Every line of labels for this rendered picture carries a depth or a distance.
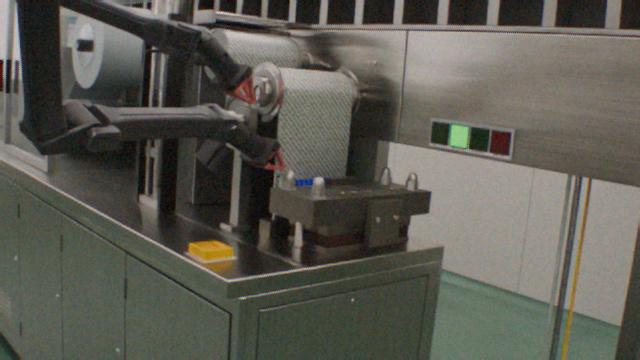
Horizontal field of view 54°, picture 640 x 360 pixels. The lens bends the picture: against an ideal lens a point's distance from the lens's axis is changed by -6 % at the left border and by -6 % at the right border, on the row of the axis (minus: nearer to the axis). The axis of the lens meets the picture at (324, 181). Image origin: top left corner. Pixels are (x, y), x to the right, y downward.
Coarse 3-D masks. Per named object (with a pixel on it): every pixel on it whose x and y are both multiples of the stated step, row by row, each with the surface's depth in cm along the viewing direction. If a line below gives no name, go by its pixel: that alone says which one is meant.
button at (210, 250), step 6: (192, 246) 140; (198, 246) 139; (204, 246) 139; (210, 246) 140; (216, 246) 140; (222, 246) 141; (228, 246) 141; (192, 252) 140; (198, 252) 138; (204, 252) 136; (210, 252) 137; (216, 252) 138; (222, 252) 139; (228, 252) 140; (204, 258) 137; (210, 258) 137; (216, 258) 138; (222, 258) 139
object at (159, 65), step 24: (144, 48) 183; (144, 72) 184; (168, 72) 174; (144, 96) 186; (168, 96) 175; (144, 144) 188; (168, 144) 178; (144, 168) 190; (168, 168) 179; (144, 192) 191; (168, 192) 180
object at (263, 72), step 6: (258, 72) 164; (264, 72) 162; (270, 72) 160; (270, 78) 160; (276, 78) 159; (276, 84) 158; (276, 90) 158; (276, 96) 159; (270, 102) 160; (276, 102) 159; (258, 108) 164; (264, 108) 162; (270, 108) 160; (264, 114) 162
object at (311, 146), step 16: (288, 128) 162; (304, 128) 165; (320, 128) 169; (336, 128) 172; (288, 144) 163; (304, 144) 166; (320, 144) 170; (336, 144) 173; (288, 160) 164; (304, 160) 167; (320, 160) 171; (336, 160) 174; (304, 176) 168; (320, 176) 172; (336, 176) 175
